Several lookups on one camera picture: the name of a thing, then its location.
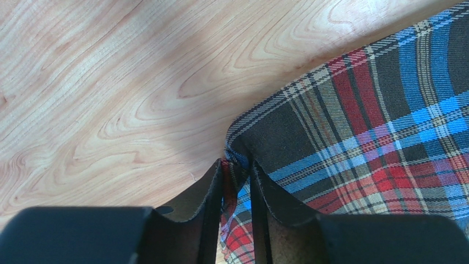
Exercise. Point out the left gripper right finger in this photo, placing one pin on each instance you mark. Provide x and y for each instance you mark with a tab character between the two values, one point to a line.
285	230

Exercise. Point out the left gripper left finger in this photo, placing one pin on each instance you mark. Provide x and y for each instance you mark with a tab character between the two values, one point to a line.
183	230

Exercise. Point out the plaid long sleeve shirt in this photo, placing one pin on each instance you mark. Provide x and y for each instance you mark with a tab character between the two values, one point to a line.
381	129

